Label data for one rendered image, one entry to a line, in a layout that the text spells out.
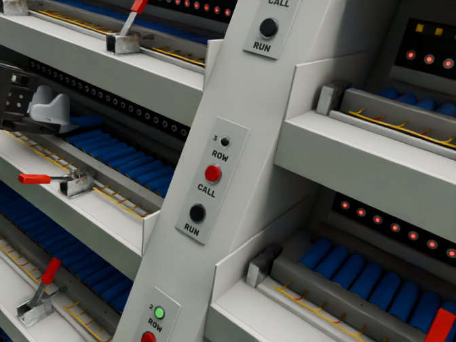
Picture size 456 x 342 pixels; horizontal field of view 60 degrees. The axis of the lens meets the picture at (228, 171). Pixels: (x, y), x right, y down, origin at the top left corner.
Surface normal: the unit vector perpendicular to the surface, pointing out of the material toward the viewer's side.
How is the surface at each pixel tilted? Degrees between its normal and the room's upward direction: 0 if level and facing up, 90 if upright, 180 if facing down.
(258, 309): 23
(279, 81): 90
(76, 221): 113
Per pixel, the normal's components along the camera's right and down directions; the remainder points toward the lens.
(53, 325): 0.14, -0.88
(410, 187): -0.60, 0.29
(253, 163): -0.50, -0.07
